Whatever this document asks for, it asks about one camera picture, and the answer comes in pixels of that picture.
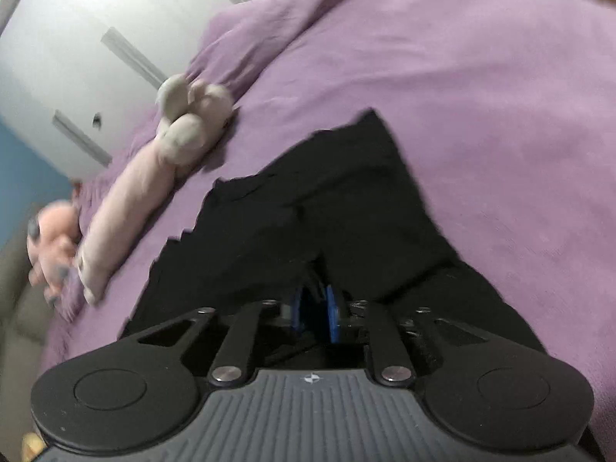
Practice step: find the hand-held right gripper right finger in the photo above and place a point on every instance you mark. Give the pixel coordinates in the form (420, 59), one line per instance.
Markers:
(332, 317)

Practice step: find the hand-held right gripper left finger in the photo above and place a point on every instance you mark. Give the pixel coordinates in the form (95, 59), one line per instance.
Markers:
(296, 314)

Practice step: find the long cream plush toy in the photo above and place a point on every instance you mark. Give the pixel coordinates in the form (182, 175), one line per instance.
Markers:
(130, 202)

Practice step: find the pink plush toy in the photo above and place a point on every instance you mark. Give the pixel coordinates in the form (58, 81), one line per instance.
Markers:
(55, 245)

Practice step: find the black shirt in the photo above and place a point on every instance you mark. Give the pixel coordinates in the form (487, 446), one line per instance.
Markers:
(337, 202)

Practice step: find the purple blanket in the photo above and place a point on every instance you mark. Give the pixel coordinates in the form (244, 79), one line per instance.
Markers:
(481, 106)

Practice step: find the grey headboard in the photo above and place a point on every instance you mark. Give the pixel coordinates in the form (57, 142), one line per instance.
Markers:
(19, 298)

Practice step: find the white wardrobe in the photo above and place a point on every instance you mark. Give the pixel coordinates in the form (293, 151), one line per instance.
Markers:
(72, 33)

